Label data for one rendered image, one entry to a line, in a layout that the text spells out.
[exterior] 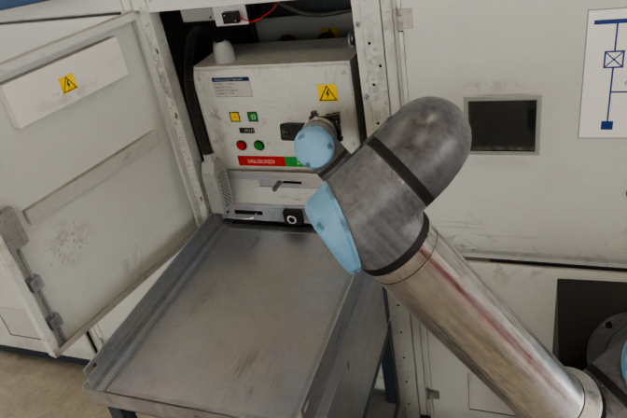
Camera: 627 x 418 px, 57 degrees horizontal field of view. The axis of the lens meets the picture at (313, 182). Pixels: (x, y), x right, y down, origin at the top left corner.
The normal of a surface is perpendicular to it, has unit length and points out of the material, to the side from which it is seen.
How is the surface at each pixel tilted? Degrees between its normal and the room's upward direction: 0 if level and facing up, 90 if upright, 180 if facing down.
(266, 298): 0
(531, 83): 90
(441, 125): 38
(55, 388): 0
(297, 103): 90
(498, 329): 70
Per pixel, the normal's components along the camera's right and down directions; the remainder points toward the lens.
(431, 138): 0.22, -0.42
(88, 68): 0.85, 0.14
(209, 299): -0.15, -0.86
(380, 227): 0.21, 0.31
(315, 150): -0.16, 0.20
